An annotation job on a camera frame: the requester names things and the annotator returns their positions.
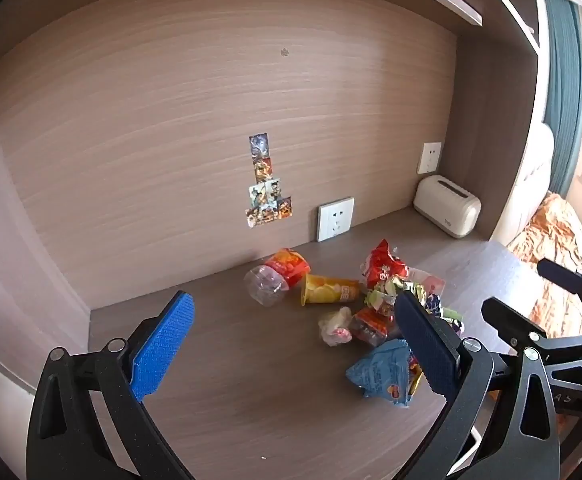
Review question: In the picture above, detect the purple green candy wrapper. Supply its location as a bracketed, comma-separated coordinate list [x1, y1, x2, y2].
[423, 292, 465, 337]

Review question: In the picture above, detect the cream plastic tissue box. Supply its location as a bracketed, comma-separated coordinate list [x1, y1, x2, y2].
[412, 173, 482, 239]

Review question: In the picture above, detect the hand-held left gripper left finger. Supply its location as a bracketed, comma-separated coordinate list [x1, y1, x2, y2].
[26, 290, 197, 480]

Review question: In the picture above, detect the yellow snack cup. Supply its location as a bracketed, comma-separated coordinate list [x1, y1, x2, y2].
[299, 273, 361, 307]

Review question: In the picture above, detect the orange patterned blanket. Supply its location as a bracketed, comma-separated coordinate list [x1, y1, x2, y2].
[506, 192, 582, 342]

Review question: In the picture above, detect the large white wall socket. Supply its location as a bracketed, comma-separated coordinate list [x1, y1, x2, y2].
[317, 197, 356, 244]

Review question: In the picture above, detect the red snack bag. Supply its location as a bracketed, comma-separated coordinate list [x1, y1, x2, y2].
[360, 238, 410, 291]

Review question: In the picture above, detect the teal curtain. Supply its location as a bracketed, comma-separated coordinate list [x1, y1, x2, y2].
[542, 0, 582, 197]

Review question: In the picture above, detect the small white wall socket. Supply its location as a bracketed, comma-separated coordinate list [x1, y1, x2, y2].
[417, 141, 443, 176]

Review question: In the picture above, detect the small white pink cup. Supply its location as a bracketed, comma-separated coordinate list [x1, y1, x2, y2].
[317, 306, 355, 347]

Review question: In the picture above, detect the cluster of picture stickers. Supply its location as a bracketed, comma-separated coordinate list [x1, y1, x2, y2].
[245, 132, 293, 229]

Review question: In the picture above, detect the clear bottle with orange label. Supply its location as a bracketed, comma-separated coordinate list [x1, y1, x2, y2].
[244, 248, 311, 307]

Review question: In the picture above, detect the blue snack bag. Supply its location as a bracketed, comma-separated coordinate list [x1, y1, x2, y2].
[345, 338, 425, 409]

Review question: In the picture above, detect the red orange snack packet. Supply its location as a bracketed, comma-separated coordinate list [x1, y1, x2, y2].
[350, 307, 402, 349]

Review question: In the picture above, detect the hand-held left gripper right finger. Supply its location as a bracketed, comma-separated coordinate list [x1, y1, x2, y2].
[390, 291, 560, 480]

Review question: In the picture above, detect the cream padded headboard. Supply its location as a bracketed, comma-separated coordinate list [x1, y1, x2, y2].
[490, 122, 556, 247]

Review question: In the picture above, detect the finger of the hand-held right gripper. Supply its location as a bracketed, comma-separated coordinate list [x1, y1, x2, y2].
[537, 258, 582, 332]
[481, 297, 582, 357]

